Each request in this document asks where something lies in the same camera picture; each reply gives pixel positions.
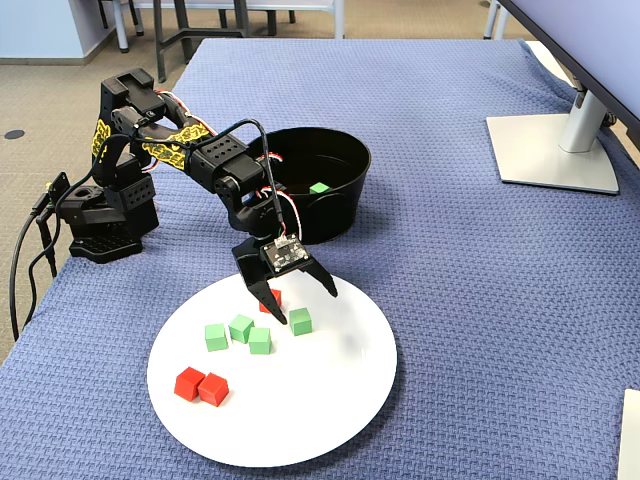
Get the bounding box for computer monitor screen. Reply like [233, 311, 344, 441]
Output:
[497, 0, 640, 126]

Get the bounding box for black chair legs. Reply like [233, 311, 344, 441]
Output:
[218, 0, 297, 37]
[98, 0, 147, 37]

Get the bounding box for blue woven table cloth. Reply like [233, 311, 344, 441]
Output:
[0, 38, 640, 480]

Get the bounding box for white flat box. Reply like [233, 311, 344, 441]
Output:
[617, 388, 640, 480]

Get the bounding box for red cube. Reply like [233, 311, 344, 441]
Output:
[173, 366, 207, 402]
[197, 371, 230, 408]
[258, 288, 283, 315]

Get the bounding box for white round plate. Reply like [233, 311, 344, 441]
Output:
[146, 266, 399, 469]

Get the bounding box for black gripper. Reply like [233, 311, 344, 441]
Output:
[227, 188, 339, 326]

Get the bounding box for black round bowl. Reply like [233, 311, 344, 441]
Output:
[238, 127, 373, 246]

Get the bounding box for thick black cable with plug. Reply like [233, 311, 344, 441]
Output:
[8, 197, 56, 344]

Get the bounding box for thin black cable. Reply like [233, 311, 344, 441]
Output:
[22, 214, 61, 329]

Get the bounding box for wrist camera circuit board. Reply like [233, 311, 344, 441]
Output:
[259, 233, 311, 276]

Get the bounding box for silver monitor stand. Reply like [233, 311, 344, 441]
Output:
[485, 74, 621, 196]

